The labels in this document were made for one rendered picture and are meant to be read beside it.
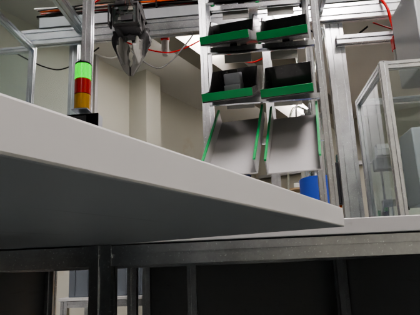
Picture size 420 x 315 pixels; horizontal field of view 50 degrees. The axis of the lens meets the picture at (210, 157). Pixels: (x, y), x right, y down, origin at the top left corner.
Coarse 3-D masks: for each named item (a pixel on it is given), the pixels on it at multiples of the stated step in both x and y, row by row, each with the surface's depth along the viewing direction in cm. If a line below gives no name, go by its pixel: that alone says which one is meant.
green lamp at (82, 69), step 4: (76, 64) 141; (80, 64) 140; (84, 64) 140; (88, 64) 141; (76, 68) 140; (80, 68) 140; (84, 68) 140; (88, 68) 141; (76, 72) 140; (80, 72) 140; (84, 72) 140; (88, 72) 141; (76, 76) 140; (80, 76) 139; (84, 76) 140; (88, 76) 140
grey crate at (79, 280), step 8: (72, 272) 301; (80, 272) 301; (88, 272) 300; (120, 272) 298; (72, 280) 300; (80, 280) 300; (88, 280) 299; (120, 280) 297; (72, 288) 299; (80, 288) 299; (88, 288) 298; (120, 288) 296; (72, 296) 298; (80, 296) 297
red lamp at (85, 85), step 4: (76, 80) 139; (80, 80) 139; (84, 80) 139; (88, 80) 140; (76, 84) 139; (80, 84) 139; (84, 84) 139; (88, 84) 140; (76, 88) 139; (80, 88) 138; (84, 88) 139; (88, 88) 140; (76, 92) 139; (84, 92) 139; (88, 92) 139
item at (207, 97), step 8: (216, 72) 134; (224, 72) 141; (248, 72) 139; (256, 72) 125; (216, 80) 133; (248, 80) 140; (256, 80) 123; (216, 88) 132; (248, 88) 113; (256, 88) 121; (208, 96) 116; (216, 96) 115; (224, 96) 115; (232, 96) 114; (240, 96) 114; (248, 96) 113
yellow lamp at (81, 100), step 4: (80, 92) 138; (76, 96) 138; (80, 96) 138; (84, 96) 138; (88, 96) 139; (76, 100) 138; (80, 100) 137; (84, 100) 138; (88, 100) 139; (76, 104) 137; (80, 104) 137; (84, 104) 138; (88, 104) 139; (88, 108) 138
